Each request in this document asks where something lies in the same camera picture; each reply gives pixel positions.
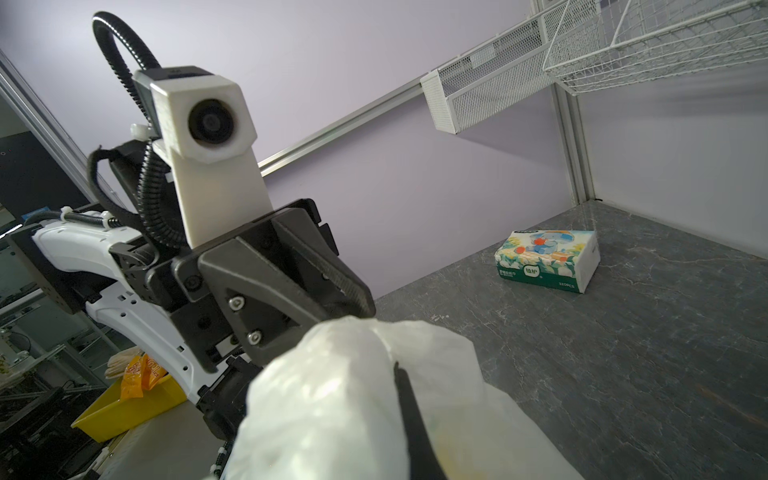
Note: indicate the yellow plastic bin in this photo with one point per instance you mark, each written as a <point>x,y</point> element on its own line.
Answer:
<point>109,416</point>

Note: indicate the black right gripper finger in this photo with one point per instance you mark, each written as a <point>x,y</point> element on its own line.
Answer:
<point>423,462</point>

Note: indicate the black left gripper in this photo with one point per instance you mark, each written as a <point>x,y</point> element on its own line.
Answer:
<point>263,284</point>

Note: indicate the white plastic bag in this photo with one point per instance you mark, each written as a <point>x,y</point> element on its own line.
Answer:
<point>328,409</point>

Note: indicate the white mesh box basket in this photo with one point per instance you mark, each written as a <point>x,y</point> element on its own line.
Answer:
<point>493,76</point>

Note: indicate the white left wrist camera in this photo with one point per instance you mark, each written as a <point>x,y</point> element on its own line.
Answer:
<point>206,135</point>

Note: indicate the orange snack packet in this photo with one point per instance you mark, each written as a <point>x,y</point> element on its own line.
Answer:
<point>142,374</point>

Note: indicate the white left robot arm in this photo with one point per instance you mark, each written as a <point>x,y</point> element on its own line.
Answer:
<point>67,252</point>

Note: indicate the white wire wall shelf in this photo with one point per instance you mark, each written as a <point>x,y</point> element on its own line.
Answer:
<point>600,45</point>

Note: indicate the colourful picture card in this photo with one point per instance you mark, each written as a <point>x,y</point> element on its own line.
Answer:
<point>559,259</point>

